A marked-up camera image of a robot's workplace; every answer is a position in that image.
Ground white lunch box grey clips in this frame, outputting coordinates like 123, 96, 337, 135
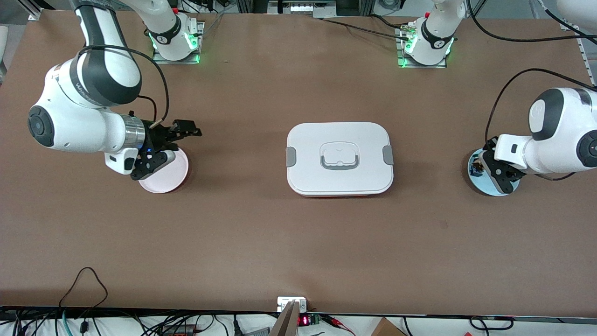
285, 122, 395, 197

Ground brown cardboard box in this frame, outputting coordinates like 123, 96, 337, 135
371, 317, 406, 336

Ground light blue round plate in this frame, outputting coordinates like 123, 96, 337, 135
468, 147, 521, 196

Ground pink round plate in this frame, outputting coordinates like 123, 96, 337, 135
137, 144, 189, 194

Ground short aluminium profile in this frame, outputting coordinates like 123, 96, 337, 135
19, 0, 52, 21

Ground white edge panel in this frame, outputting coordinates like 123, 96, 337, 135
0, 26, 9, 84

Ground small white device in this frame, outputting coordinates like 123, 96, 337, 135
277, 296, 307, 312

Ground grey metal bar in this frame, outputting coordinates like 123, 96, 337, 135
270, 301, 300, 336

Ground red clip test leads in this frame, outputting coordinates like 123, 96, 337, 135
322, 314, 356, 336

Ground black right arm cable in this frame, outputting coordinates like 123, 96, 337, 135
77, 44, 169, 124

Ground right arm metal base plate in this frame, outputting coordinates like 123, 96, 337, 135
152, 21, 205, 64

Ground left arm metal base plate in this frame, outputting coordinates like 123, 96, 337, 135
396, 23, 447, 69

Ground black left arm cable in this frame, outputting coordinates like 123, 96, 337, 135
469, 0, 597, 181

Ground looped thin black cable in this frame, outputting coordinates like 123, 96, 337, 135
58, 267, 109, 322

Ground aluminium frame structure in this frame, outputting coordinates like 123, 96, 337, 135
236, 0, 376, 19

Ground black cable to arm base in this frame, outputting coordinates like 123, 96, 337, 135
322, 14, 411, 39

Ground black cable loop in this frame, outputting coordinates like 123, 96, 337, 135
469, 316, 514, 331

